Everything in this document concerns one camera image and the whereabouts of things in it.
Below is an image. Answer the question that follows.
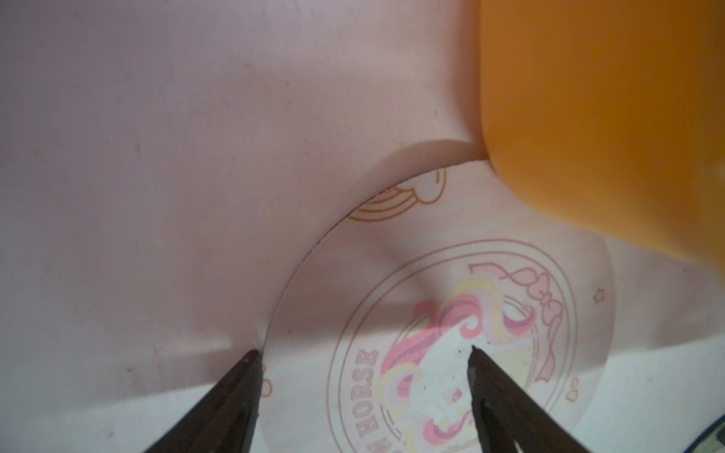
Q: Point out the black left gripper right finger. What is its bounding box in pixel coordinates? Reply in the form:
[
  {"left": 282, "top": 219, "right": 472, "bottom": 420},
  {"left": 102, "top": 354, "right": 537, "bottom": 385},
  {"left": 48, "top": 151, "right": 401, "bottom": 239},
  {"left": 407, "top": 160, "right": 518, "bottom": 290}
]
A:
[{"left": 467, "top": 347, "right": 588, "bottom": 453}]

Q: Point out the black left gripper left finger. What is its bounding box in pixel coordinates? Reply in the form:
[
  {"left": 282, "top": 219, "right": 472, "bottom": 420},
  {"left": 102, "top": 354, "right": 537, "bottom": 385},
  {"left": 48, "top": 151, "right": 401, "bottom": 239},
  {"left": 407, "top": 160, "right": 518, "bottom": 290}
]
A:
[{"left": 147, "top": 350, "right": 264, "bottom": 453}]

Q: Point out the pink unicorn horse coaster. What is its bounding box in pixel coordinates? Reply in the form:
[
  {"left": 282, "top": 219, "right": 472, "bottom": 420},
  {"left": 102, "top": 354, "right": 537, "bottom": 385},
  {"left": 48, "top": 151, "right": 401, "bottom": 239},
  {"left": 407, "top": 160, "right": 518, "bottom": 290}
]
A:
[{"left": 260, "top": 162, "right": 615, "bottom": 452}]

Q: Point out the yellow plastic storage box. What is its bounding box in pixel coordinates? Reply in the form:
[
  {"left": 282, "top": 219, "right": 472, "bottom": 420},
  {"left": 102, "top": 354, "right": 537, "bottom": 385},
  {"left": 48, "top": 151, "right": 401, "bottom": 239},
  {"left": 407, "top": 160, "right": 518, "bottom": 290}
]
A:
[{"left": 480, "top": 1, "right": 724, "bottom": 269}]

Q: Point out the blue toast cartoon coaster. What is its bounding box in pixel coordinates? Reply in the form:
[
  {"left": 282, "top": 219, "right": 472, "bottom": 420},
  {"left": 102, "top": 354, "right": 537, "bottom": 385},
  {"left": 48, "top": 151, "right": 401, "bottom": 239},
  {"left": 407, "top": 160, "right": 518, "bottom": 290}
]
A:
[{"left": 685, "top": 415, "right": 725, "bottom": 453}]

